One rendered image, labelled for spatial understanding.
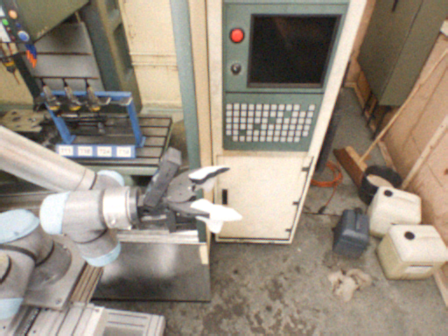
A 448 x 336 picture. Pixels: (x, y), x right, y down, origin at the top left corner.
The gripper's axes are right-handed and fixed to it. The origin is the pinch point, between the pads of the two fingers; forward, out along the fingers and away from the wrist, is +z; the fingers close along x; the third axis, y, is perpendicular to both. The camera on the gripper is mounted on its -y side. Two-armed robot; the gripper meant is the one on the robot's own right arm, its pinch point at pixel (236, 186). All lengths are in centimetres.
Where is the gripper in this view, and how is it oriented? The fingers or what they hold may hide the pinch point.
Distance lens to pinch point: 54.9
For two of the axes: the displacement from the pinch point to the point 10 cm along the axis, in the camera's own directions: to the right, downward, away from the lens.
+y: 0.2, 8.0, 6.0
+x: 1.3, 6.0, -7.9
